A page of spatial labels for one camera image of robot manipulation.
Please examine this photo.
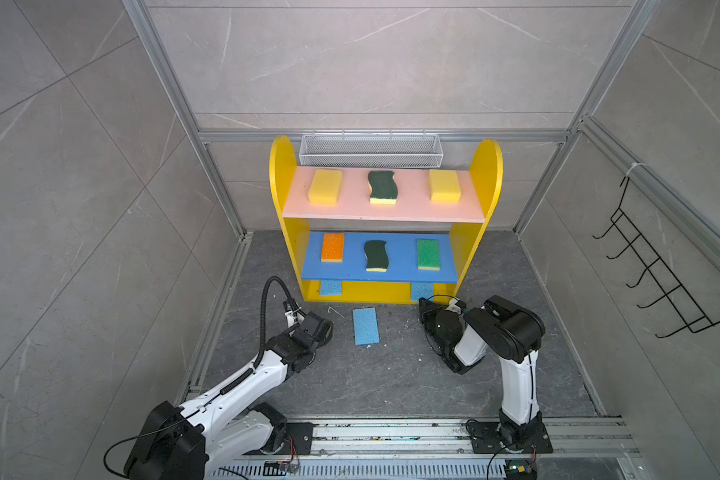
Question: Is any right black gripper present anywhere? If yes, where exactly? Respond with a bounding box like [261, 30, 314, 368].
[420, 298, 451, 357]

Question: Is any blue sponge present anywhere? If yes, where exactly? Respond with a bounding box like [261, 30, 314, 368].
[410, 282, 434, 302]
[352, 308, 380, 346]
[318, 280, 343, 297]

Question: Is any light green sponge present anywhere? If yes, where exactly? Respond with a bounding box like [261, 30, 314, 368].
[416, 238, 441, 271]

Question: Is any dark green sponge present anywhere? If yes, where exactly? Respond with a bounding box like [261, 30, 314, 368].
[364, 240, 390, 272]
[367, 170, 399, 205]

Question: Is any orange sponge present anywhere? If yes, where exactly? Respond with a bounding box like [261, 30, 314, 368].
[320, 233, 345, 263]

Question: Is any yellow sponge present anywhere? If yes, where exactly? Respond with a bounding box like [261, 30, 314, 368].
[308, 169, 343, 207]
[428, 170, 462, 204]

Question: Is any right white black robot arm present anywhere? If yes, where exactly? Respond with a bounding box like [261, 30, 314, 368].
[418, 294, 546, 452]

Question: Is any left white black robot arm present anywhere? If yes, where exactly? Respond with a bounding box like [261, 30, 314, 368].
[119, 311, 333, 479]

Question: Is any yellow pink blue shelf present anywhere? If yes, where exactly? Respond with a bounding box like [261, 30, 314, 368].
[269, 136, 504, 304]

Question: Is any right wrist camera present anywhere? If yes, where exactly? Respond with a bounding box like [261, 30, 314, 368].
[446, 297, 466, 315]

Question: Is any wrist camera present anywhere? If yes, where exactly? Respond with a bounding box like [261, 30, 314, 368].
[283, 299, 304, 329]
[446, 297, 466, 315]

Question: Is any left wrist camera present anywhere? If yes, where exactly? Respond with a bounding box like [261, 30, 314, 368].
[283, 299, 304, 329]

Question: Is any left black corrugated cable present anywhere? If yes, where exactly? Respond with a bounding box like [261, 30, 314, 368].
[218, 275, 298, 397]

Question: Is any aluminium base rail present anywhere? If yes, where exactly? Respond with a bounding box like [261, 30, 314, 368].
[208, 417, 652, 479]

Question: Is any white wire mesh basket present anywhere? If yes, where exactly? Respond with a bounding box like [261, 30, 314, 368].
[298, 133, 444, 169]

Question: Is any black wire hook rack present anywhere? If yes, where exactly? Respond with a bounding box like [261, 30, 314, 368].
[592, 176, 720, 339]

